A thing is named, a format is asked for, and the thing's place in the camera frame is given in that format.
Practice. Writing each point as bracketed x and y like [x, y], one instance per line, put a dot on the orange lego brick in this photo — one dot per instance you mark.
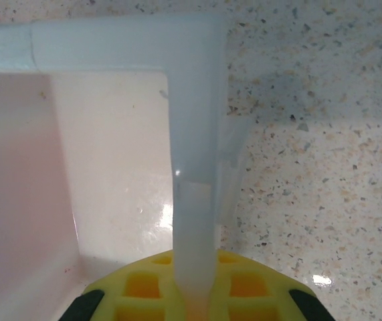
[110, 297]

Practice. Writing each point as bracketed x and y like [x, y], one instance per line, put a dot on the white plastic bin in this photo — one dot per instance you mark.
[110, 133]

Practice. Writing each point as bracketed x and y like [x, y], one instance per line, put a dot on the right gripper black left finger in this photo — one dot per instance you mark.
[85, 307]

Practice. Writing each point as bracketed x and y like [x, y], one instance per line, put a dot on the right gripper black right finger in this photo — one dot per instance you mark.
[306, 309]

